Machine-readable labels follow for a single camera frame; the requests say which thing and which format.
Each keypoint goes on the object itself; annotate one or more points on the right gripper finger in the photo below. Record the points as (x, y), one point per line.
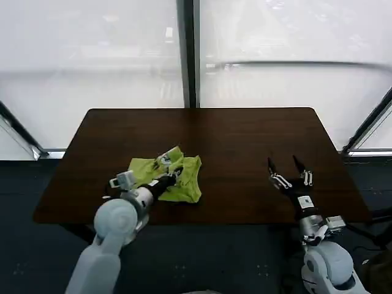
(277, 179)
(303, 173)

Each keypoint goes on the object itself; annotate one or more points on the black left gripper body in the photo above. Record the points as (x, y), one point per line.
(162, 186)

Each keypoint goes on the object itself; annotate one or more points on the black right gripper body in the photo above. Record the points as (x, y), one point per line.
(301, 196)

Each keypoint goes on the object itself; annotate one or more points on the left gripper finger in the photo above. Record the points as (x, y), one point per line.
(180, 171)
(172, 174)

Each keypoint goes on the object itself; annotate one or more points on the lime green t-shirt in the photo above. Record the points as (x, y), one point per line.
(186, 186)

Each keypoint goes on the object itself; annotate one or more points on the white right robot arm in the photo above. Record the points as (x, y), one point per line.
(327, 263)

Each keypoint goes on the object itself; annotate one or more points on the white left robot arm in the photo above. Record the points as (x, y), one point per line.
(113, 226)

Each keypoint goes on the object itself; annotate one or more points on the black metal table leg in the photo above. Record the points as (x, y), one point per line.
(367, 234)
(78, 234)

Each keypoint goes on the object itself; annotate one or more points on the grey curved handrail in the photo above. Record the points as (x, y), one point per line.
(306, 63)

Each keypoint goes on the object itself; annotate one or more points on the dark brown bundle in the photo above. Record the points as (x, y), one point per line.
(379, 272)

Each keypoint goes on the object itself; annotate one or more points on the black slanted window frame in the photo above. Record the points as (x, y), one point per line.
(21, 130)
(366, 125)

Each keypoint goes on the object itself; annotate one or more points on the black vertical window post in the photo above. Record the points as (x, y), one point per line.
(189, 52)

